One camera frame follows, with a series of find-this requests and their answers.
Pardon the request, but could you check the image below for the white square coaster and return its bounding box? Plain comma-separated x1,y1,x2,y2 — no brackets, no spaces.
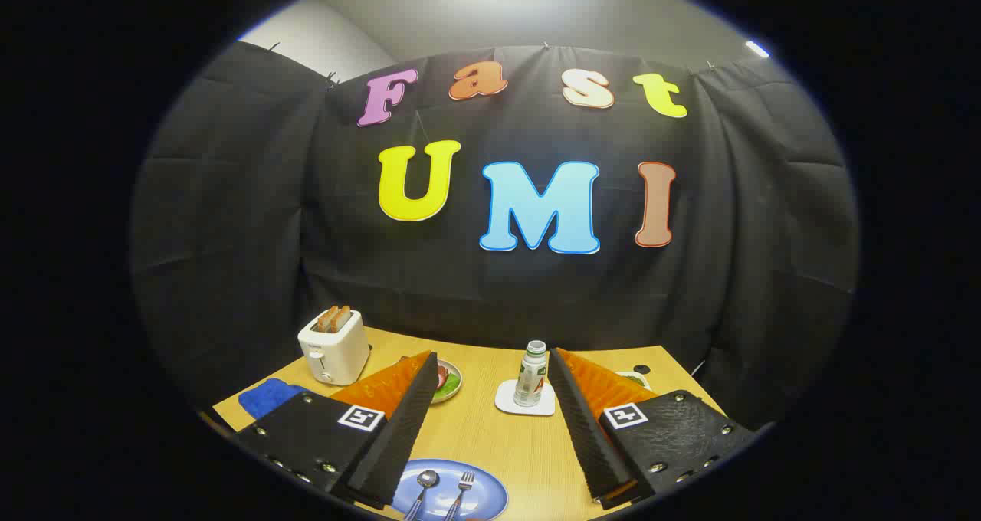
494,379,556,417

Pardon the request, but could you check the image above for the white toaster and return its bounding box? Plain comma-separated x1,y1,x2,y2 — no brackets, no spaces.
297,306,371,386

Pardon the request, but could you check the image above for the plate of sliced food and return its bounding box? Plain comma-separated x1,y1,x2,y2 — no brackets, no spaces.
433,359,463,405

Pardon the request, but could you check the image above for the black backdrop cloth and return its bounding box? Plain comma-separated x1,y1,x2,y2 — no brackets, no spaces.
130,42,861,430

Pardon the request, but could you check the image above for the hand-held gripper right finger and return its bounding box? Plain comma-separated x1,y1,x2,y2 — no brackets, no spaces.
548,347,758,511

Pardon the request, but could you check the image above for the white drink bottle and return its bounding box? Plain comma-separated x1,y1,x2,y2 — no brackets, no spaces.
513,340,550,408

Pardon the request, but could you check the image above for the fork with checkered handle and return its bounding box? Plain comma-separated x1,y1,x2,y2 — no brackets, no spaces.
445,471,476,521

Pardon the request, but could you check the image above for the blue round plate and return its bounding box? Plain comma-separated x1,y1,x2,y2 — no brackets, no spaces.
391,458,509,521

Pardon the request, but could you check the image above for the blue folded towel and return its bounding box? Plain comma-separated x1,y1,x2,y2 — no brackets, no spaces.
238,378,307,420

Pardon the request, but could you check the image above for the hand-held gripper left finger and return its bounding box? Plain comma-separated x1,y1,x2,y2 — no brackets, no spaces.
232,351,440,510

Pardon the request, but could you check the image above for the spoon with checkered handle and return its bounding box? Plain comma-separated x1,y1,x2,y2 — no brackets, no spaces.
404,470,440,521

